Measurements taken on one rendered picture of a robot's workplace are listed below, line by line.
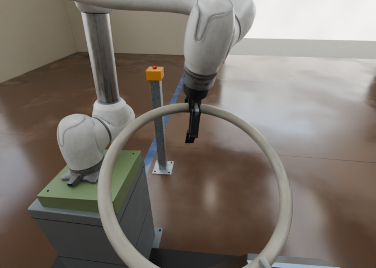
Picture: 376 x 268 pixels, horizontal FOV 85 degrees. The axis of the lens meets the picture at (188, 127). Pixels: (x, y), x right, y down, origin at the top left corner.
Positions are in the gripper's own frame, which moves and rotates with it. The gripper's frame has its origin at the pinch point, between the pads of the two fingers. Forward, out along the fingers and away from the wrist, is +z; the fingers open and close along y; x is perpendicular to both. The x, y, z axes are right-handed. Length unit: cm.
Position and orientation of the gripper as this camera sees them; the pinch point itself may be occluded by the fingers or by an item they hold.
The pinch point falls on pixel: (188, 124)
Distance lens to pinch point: 73.9
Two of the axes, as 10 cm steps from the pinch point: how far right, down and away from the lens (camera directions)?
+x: 9.9, 0.2, 1.5
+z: -1.3, 5.8, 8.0
